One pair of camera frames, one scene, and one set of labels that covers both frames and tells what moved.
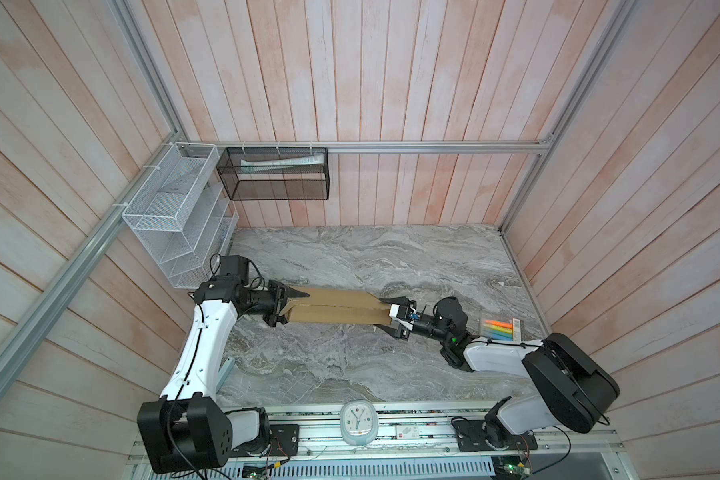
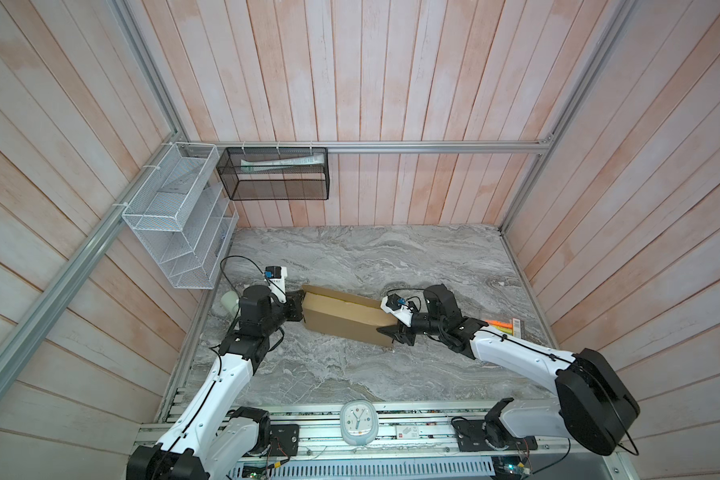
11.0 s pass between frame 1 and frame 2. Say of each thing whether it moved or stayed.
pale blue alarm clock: stayed
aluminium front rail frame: stayed
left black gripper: moved
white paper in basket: stayed
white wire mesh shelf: stayed
